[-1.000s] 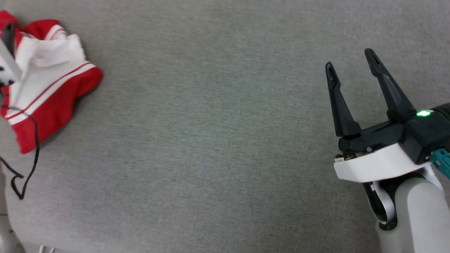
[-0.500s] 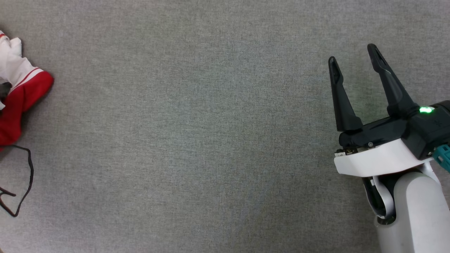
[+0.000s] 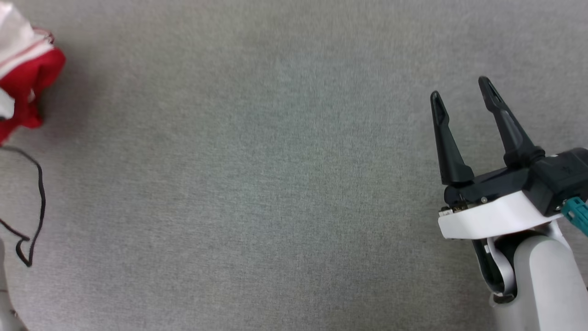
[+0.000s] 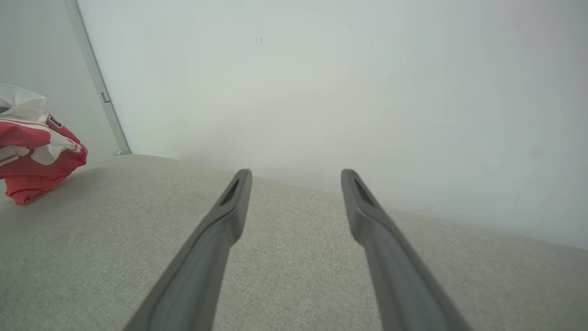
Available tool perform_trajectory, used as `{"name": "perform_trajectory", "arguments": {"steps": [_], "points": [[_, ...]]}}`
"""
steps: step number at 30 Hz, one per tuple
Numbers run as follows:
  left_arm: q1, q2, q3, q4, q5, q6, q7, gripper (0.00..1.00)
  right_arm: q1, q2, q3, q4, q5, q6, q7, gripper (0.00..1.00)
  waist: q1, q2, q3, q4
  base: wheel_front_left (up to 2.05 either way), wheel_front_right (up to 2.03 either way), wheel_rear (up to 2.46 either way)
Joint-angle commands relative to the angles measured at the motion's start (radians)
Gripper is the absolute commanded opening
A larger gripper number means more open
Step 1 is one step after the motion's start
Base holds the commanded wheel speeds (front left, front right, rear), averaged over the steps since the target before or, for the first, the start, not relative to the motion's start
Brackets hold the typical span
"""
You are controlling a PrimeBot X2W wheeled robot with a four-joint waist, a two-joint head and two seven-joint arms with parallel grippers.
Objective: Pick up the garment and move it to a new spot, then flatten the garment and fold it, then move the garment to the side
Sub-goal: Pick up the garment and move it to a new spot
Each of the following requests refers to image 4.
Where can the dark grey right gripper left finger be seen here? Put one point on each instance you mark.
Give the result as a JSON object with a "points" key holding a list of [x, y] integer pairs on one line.
{"points": [[197, 276]]}

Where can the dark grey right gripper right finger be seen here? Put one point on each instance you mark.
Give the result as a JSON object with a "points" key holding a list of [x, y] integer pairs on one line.
{"points": [[399, 285]]}

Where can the red and white basketball jersey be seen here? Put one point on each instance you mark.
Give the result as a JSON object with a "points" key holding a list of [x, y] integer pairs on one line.
{"points": [[36, 179]]}

